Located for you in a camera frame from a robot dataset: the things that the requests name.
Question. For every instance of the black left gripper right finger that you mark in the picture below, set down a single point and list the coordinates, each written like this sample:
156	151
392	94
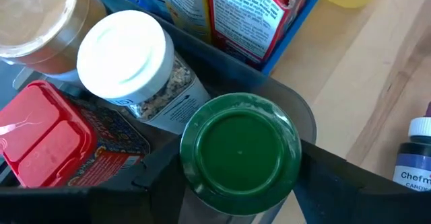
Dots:
353	200

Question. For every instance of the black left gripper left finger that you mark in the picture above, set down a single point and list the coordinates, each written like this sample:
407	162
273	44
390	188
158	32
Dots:
101	207

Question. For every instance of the purple bottle with white label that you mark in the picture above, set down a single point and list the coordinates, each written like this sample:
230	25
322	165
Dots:
415	156

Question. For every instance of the red-lidded patterned container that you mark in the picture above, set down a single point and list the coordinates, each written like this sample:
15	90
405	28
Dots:
43	136

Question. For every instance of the green-lidded jar with white label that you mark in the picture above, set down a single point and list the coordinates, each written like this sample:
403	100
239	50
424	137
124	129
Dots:
240	153

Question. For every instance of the white-lidded spice jar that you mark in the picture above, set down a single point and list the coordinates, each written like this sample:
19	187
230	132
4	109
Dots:
124	56

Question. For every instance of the gold-lidded spice jar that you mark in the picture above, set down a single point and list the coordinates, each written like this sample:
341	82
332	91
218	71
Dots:
33	22

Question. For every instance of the red cereal box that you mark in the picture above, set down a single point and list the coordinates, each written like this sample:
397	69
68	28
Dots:
249	22

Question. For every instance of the yellow cereal box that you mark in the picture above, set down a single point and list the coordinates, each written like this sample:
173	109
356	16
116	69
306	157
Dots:
188	5

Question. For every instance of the grey plastic bin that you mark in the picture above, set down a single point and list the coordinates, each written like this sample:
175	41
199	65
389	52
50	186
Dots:
235	79

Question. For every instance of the blue plastic basket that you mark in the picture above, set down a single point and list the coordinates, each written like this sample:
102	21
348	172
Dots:
293	29

